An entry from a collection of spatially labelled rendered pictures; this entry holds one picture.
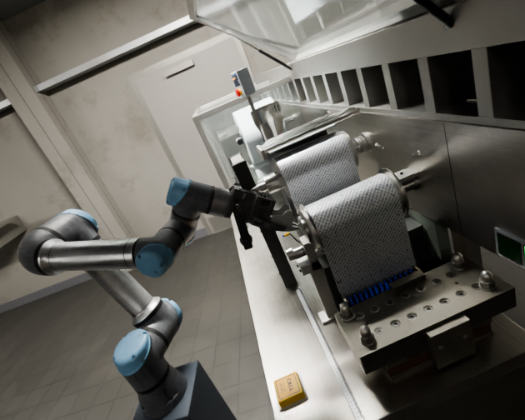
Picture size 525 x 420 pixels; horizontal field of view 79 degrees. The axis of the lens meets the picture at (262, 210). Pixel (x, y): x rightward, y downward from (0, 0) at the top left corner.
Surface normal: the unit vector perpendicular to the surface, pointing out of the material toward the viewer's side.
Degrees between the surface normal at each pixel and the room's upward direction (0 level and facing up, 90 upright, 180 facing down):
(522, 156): 90
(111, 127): 90
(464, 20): 90
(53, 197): 90
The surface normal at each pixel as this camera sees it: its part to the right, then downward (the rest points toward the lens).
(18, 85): 0.04, 0.39
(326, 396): -0.37, -0.85
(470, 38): -0.91, 0.40
